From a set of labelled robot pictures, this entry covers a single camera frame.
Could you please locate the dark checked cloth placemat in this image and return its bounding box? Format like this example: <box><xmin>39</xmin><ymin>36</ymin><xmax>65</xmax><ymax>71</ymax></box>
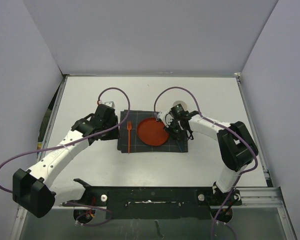
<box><xmin>117</xmin><ymin>110</ymin><xmax>189</xmax><ymax>154</ymax></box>

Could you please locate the pink white mug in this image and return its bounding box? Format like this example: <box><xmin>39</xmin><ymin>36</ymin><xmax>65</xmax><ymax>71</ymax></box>
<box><xmin>172</xmin><ymin>100</ymin><xmax>188</xmax><ymax>111</ymax></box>

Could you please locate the orange plastic fork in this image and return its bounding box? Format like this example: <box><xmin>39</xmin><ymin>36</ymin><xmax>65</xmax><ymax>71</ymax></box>
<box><xmin>126</xmin><ymin>121</ymin><xmax>132</xmax><ymax>153</ymax></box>

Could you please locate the orange round plate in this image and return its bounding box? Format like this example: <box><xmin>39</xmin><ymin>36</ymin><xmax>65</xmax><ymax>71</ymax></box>
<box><xmin>136</xmin><ymin>117</ymin><xmax>169</xmax><ymax>147</ymax></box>

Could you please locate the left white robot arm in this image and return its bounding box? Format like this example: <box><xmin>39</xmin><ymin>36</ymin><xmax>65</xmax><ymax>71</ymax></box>
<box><xmin>12</xmin><ymin>101</ymin><xmax>119</xmax><ymax>218</ymax></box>

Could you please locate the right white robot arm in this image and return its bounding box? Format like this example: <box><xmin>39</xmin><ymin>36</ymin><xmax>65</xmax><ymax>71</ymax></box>
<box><xmin>157</xmin><ymin>110</ymin><xmax>259</xmax><ymax>205</ymax></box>

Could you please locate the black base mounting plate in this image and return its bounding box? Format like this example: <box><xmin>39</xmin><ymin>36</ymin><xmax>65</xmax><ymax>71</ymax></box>
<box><xmin>64</xmin><ymin>190</ymin><xmax>242</xmax><ymax>224</ymax></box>

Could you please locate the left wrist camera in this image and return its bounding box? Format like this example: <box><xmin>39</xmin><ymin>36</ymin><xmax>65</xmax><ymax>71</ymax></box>
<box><xmin>103</xmin><ymin>101</ymin><xmax>115</xmax><ymax>109</ymax></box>

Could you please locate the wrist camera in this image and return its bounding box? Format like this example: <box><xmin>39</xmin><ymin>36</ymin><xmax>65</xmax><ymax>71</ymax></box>
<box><xmin>103</xmin><ymin>101</ymin><xmax>115</xmax><ymax>109</ymax></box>
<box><xmin>155</xmin><ymin>111</ymin><xmax>174</xmax><ymax>128</ymax></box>

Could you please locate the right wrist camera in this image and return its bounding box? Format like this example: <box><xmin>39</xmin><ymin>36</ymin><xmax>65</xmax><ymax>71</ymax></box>
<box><xmin>155</xmin><ymin>111</ymin><xmax>174</xmax><ymax>128</ymax></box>

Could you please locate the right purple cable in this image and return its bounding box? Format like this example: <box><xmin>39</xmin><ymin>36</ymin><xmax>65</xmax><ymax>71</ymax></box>
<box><xmin>153</xmin><ymin>86</ymin><xmax>258</xmax><ymax>240</ymax></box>

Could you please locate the purple cable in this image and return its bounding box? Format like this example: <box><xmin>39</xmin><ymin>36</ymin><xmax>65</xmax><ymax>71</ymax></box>
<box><xmin>0</xmin><ymin>87</ymin><xmax>130</xmax><ymax>227</ymax></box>
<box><xmin>153</xmin><ymin>86</ymin><xmax>258</xmax><ymax>240</ymax></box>

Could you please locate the aluminium frame rail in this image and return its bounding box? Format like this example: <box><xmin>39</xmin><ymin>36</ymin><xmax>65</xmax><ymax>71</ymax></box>
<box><xmin>17</xmin><ymin>186</ymin><xmax>283</xmax><ymax>208</ymax></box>

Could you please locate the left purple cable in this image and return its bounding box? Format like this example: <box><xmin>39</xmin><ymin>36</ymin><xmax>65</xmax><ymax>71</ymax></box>
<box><xmin>0</xmin><ymin>87</ymin><xmax>130</xmax><ymax>227</ymax></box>

